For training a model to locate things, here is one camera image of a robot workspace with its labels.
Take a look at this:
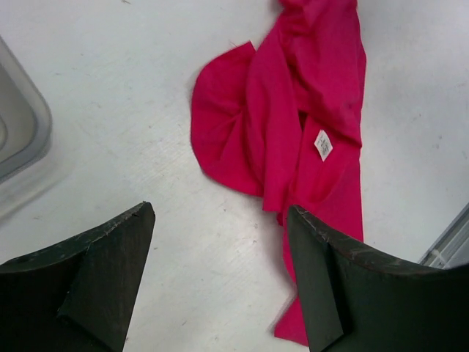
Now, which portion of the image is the aluminium frame rail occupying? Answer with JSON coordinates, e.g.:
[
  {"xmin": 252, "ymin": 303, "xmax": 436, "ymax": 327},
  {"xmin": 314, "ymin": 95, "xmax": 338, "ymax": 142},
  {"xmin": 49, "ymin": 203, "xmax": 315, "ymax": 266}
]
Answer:
[{"xmin": 419, "ymin": 205, "xmax": 469, "ymax": 269}]

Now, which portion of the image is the clear plastic bin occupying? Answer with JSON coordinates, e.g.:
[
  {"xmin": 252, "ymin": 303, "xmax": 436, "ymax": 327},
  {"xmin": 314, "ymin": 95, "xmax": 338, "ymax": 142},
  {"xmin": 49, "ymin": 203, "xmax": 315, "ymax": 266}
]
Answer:
[{"xmin": 1, "ymin": 40, "xmax": 53, "ymax": 221}]

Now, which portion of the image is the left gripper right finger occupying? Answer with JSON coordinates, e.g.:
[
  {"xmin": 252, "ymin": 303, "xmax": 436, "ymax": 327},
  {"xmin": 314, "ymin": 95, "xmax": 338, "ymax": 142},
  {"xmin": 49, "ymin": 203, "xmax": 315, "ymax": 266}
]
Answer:
[{"xmin": 287, "ymin": 206, "xmax": 468, "ymax": 351}]

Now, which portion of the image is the pink t shirt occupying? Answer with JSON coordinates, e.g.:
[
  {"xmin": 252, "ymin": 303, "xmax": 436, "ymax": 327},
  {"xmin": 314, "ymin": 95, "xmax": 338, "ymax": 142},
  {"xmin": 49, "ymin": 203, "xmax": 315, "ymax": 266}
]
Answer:
[{"xmin": 189, "ymin": 0, "xmax": 368, "ymax": 348}]

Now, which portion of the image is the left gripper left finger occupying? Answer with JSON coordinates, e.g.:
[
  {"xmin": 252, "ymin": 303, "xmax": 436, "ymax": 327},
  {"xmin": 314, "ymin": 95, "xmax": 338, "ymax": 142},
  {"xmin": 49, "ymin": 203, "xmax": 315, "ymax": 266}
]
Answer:
[{"xmin": 1, "ymin": 202, "xmax": 155, "ymax": 351}]

